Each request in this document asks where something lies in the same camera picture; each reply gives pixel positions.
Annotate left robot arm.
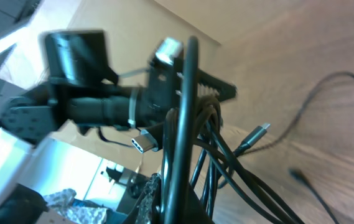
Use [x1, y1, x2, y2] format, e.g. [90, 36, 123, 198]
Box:
[0, 29, 198, 206]

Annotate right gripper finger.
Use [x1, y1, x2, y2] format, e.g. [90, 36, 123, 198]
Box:
[126, 172, 167, 224]

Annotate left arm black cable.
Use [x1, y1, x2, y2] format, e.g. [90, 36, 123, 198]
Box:
[97, 126, 136, 149]

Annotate black USB-C cable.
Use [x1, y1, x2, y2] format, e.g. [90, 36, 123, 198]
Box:
[131, 71, 354, 224]

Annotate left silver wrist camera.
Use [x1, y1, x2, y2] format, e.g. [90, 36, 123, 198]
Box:
[154, 37, 184, 65]

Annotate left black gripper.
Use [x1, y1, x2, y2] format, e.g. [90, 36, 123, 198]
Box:
[135, 58, 237, 128]

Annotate black USB-A cable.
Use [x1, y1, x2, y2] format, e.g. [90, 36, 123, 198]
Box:
[161, 35, 305, 224]

